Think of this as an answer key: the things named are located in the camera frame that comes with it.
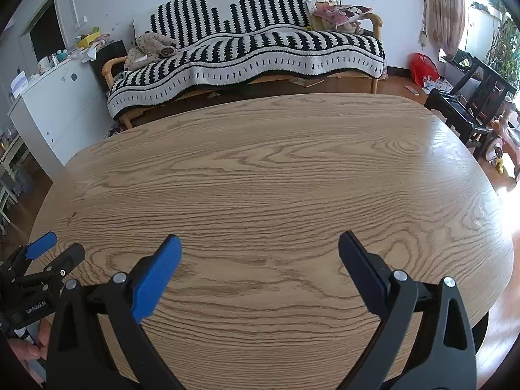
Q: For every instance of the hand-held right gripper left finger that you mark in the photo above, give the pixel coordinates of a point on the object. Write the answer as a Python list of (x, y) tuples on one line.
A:
[(156, 280)]

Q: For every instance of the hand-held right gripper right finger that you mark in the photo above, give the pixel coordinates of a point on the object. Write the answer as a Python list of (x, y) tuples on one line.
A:
[(361, 268)]

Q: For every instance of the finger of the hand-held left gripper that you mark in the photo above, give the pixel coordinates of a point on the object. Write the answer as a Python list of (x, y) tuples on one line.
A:
[(40, 245), (67, 262)]

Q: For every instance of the person's left hand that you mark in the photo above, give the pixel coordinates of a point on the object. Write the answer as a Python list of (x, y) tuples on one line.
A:
[(42, 335)]

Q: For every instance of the white side table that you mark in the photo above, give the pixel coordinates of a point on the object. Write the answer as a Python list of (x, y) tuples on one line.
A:
[(12, 154)]

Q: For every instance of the white cabinet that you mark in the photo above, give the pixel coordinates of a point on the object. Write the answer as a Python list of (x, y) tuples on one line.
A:
[(69, 105)]

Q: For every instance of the white paper box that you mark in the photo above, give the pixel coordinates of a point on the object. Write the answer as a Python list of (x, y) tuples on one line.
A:
[(18, 84)]

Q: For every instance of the yellow toy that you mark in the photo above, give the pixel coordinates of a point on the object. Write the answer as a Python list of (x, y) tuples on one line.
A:
[(498, 166)]

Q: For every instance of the pink toy scooter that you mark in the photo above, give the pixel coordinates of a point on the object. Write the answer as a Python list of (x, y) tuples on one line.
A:
[(497, 150)]

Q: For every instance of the papers on floor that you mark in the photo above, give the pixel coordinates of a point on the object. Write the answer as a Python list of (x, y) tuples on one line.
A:
[(436, 87)]

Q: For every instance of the red plastic bag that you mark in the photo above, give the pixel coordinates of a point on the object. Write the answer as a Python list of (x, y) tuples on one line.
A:
[(422, 69)]

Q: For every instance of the yellow tissue box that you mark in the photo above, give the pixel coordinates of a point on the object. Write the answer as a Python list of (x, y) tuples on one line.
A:
[(87, 40)]

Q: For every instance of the beige patterned garment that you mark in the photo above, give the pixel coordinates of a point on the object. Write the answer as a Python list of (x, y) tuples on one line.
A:
[(150, 44)]

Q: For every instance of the black wooden chair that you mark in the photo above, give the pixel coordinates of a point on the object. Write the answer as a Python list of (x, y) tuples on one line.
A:
[(483, 73)]

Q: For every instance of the hanging brush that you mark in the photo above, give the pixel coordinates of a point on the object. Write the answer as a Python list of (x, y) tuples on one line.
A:
[(423, 36)]

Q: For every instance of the black and white striped blanket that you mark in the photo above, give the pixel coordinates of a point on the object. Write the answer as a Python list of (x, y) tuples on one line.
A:
[(243, 57)]

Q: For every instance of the pink printed cushion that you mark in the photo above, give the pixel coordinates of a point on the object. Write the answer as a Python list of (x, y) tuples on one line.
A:
[(341, 12)]

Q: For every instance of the green plants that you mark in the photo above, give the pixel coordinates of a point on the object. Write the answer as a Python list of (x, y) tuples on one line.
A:
[(505, 40)]

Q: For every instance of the patterned curtain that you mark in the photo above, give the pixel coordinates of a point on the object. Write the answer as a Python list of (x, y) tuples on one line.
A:
[(447, 8)]

